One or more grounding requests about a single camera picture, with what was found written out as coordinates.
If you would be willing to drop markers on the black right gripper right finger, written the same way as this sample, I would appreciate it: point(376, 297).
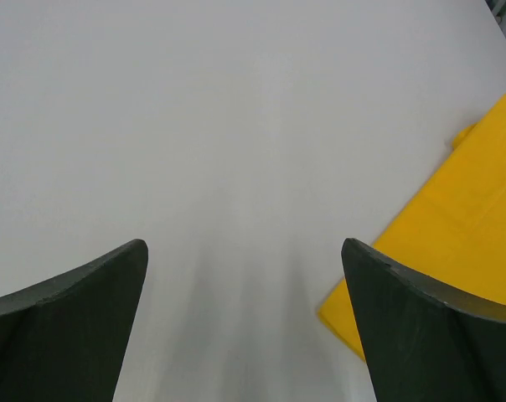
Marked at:
point(423, 339)

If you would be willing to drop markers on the yellow Pikachu placemat cloth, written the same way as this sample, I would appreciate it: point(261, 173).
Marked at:
point(454, 228)

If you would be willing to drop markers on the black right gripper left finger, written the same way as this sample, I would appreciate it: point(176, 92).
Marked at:
point(64, 339)

